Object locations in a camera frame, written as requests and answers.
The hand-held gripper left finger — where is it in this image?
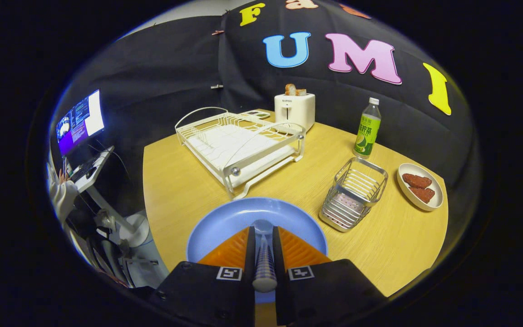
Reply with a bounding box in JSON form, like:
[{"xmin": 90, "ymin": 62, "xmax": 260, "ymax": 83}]
[{"xmin": 148, "ymin": 226, "xmax": 257, "ymax": 327}]

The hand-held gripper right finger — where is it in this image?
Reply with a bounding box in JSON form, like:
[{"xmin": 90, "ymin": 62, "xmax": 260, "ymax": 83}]
[{"xmin": 272, "ymin": 226, "xmax": 388, "ymax": 327}]

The white handled metal spoon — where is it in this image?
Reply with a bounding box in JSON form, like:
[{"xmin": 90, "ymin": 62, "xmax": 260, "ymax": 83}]
[{"xmin": 252, "ymin": 219, "xmax": 278, "ymax": 293}]

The blue plate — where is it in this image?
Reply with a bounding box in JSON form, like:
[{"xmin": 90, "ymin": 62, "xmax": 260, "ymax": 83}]
[{"xmin": 186, "ymin": 197, "xmax": 328, "ymax": 304}]

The metal wire basket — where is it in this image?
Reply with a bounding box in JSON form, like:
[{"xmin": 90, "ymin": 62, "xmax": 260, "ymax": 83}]
[{"xmin": 319, "ymin": 157, "xmax": 389, "ymax": 233}]

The white wire dish rack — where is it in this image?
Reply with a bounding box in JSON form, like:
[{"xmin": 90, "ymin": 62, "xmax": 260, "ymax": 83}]
[{"xmin": 175, "ymin": 107, "xmax": 306, "ymax": 200}]

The white oval dish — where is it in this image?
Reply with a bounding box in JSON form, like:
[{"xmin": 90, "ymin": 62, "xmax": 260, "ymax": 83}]
[{"xmin": 397, "ymin": 163, "xmax": 444, "ymax": 212}]

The white rolling stand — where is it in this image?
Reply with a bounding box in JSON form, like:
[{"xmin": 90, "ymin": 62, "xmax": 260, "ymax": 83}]
[{"xmin": 64, "ymin": 145, "xmax": 153, "ymax": 248}]

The brown meat piece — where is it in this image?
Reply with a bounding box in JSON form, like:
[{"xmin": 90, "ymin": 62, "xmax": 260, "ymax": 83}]
[
  {"xmin": 409, "ymin": 187, "xmax": 436, "ymax": 203},
  {"xmin": 402, "ymin": 173, "xmax": 433, "ymax": 189}
]

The divided snack tray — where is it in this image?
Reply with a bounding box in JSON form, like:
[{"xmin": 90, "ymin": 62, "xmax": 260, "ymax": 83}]
[{"xmin": 239, "ymin": 109, "xmax": 271, "ymax": 121}]

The white toaster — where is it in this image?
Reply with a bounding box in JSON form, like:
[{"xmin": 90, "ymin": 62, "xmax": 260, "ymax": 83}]
[{"xmin": 274, "ymin": 93, "xmax": 316, "ymax": 133}]

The green label drink bottle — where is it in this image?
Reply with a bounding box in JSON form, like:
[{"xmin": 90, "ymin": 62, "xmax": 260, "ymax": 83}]
[{"xmin": 353, "ymin": 97, "xmax": 382, "ymax": 159}]

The computer monitor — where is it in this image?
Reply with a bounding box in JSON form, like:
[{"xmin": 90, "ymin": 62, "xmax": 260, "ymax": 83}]
[{"xmin": 56, "ymin": 89, "xmax": 105, "ymax": 157}]

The black backdrop cloth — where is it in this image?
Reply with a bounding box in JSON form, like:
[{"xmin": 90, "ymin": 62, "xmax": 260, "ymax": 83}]
[{"xmin": 50, "ymin": 0, "xmax": 478, "ymax": 218}]

